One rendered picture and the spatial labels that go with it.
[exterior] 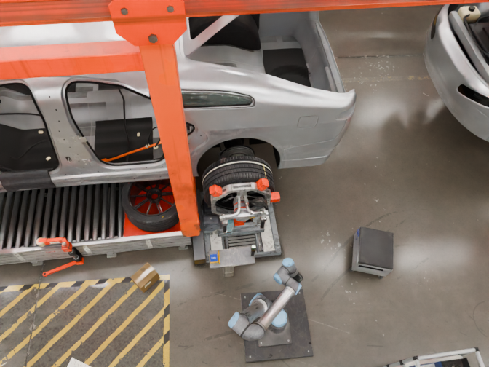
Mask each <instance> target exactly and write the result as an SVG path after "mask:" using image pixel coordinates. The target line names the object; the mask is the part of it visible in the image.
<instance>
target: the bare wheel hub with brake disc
mask: <svg viewBox="0 0 489 367"><path fill-rule="evenodd" d="M234 156H252V157H254V154H253V151H252V150H251V149H249V148H247V147H244V146H236V147H232V148H230V149H227V150H225V151H224V152H223V153H222V155H221V157H226V158H228V157H234Z"/></svg>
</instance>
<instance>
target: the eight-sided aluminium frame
mask: <svg viewBox="0 0 489 367"><path fill-rule="evenodd" d="M239 187H244V188H239ZM235 188H236V189H235ZM248 191H254V192H257V193H259V194H262V195H264V196H265V199H264V200H267V204H268V207H269V205H270V201H271V190H270V189H265V190H264V191H260V190H258V188H257V183H254V182H253V183H252V182H250V183H238V184H230V185H227V186H225V187H223V188H222V193H223V194H222V195H221V196H219V197H214V196H212V195H210V200H211V210H212V213H216V214H218V215H221V214H233V213H234V210H227V209H224V208H220V207H218V206H216V204H215V202H216V201H218V200H219V199H221V198H223V197H225V196H226V195H228V194H230V193H233V192H248ZM250 209H251V211H260V210H264V209H265V208H264V207H263V206H253V207H251V208H250Z"/></svg>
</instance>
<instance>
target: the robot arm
mask: <svg viewBox="0 0 489 367"><path fill-rule="evenodd" d="M301 276H302V275H300V273H299V272H298V270H297V268H296V266H295V263H294V261H293V260H292V259H291V258H285V259H284V260H283V261H282V266H281V267H280V268H279V269H278V271H277V272H276V273H275V275H274V279H275V281H276V282H277V283H279V284H283V285H284V286H285V289H284V290H283V292H281V293H280V295H279V296H278V297H277V299H276V300H275V301H274V302H273V303H272V302H271V301H269V300H268V299H267V298H266V297H265V296H264V295H263V294H261V293H257V294H256V295H255V296H254V298H253V299H252V300H251V302H250V303H249V307H248V308H247V309H245V310H244V311H242V312H240V313H238V312H235V314H234V315H233V317H232V318H231V319H230V321H229V322H228V326H229V327H230V328H232V329H233V330H234V331H235V332H236V333H238V334H239V335H240V336H241V337H242V338H243V339H245V340H248V341H255V340H259V339H261V338H262V337H263V336H264V335H265V334H266V329H267V328H268V329H269V330H270V332H272V333H275V334H279V333H281V332H283V331H284V330H285V329H286V327H287V314H286V312H285V311H284V310H283V308H284V307H285V305H286V304H287V303H288V301H289V300H290V299H291V298H292V297H293V296H294V295H297V293H298V292H299V290H300V289H301V284H300V282H301V281H302V278H303V277H301ZM258 317H261V318H260V319H259V320H258V322H257V323H253V324H251V323H252V322H253V321H254V320H255V319H257V318H258Z"/></svg>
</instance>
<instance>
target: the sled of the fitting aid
mask: <svg viewBox="0 0 489 367"><path fill-rule="evenodd" d="M256 221H257V227H250V228H243V229H234V230H233V232H232V233H231V234H224V233H223V231H220V230H218V236H219V237H224V236H231V235H238V234H252V233H259V232H264V230H265V228H264V229H260V225H261V218H260V216H259V217H256Z"/></svg>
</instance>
